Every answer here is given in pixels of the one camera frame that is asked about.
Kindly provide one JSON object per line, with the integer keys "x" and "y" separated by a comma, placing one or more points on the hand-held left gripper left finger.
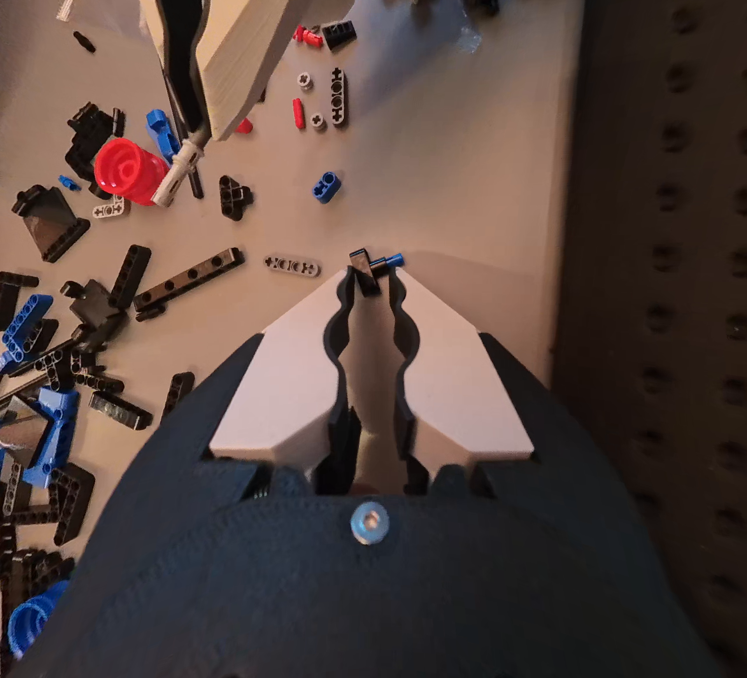
{"x": 274, "y": 398}

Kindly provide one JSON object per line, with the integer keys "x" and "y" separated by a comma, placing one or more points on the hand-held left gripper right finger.
{"x": 467, "y": 398}

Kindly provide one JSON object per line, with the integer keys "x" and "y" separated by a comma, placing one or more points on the grey black long pin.
{"x": 181, "y": 164}

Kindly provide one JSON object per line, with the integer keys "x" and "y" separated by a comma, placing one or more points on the black connector with blue pin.
{"x": 367, "y": 272}

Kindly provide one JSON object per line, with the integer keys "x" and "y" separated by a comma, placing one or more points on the black square panel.
{"x": 52, "y": 228}
{"x": 99, "y": 316}
{"x": 23, "y": 433}

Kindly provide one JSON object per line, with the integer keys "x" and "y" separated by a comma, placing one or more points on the grey desk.
{"x": 455, "y": 164}

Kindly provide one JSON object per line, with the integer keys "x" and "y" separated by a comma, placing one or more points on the red pin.
{"x": 306, "y": 36}
{"x": 298, "y": 114}

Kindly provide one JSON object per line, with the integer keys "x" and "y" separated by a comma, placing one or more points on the grey bush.
{"x": 304, "y": 81}
{"x": 317, "y": 121}

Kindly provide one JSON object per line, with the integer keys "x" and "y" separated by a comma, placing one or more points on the grey thin beam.
{"x": 292, "y": 265}
{"x": 338, "y": 97}

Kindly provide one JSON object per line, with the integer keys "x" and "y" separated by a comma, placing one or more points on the black five-hole beam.
{"x": 178, "y": 395}

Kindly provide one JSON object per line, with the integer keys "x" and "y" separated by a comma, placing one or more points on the blue curved panel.
{"x": 160, "y": 132}

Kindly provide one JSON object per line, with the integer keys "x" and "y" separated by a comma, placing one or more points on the long black holed beam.
{"x": 192, "y": 281}

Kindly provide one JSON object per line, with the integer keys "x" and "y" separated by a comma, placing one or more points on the long black axle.
{"x": 195, "y": 182}

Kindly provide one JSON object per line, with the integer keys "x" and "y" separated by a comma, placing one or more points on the blue short connector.
{"x": 327, "y": 188}

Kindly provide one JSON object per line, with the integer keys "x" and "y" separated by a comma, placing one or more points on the black tee connector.
{"x": 233, "y": 199}

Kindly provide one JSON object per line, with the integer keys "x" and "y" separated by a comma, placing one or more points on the black flat plate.
{"x": 119, "y": 411}

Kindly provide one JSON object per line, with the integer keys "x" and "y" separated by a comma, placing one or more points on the black bent connector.
{"x": 99, "y": 381}

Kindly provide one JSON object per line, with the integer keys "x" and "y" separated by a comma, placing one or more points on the red wheel rim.
{"x": 125, "y": 170}

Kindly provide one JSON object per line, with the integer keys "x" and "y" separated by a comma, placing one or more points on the blue pin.
{"x": 70, "y": 183}

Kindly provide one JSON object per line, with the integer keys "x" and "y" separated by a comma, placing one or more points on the clear small piece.
{"x": 470, "y": 36}

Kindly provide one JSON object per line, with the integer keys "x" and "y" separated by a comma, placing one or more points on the blue flat panel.
{"x": 61, "y": 427}

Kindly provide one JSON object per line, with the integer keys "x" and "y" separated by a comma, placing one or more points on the black three-hole connector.
{"x": 55, "y": 366}

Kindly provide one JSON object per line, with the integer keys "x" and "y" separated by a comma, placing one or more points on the black perforated panel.
{"x": 659, "y": 281}

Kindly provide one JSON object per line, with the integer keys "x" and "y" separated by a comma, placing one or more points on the short black holed beam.
{"x": 44, "y": 336}

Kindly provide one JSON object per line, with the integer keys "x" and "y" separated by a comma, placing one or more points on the blue angled beam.
{"x": 26, "y": 328}

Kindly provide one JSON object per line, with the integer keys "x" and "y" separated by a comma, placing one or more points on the grey long holed beam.
{"x": 11, "y": 488}

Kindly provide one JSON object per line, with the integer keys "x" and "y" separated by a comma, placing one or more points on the blue wheel rim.
{"x": 32, "y": 619}

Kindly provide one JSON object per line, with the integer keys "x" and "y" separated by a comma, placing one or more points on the black open frame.
{"x": 73, "y": 497}

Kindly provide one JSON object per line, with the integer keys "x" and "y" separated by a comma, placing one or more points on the black rectangular frame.
{"x": 35, "y": 570}

